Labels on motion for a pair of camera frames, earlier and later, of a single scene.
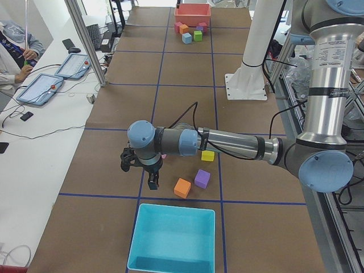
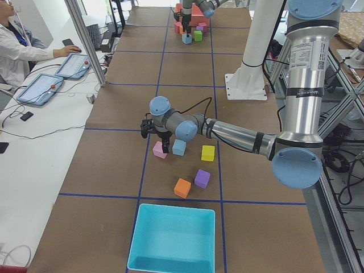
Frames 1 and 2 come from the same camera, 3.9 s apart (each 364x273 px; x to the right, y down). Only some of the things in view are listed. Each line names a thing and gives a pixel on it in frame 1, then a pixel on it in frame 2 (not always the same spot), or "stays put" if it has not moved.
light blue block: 186,38 stays put
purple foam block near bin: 202,178 stays put
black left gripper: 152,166 to 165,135
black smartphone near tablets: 27,116 stays put
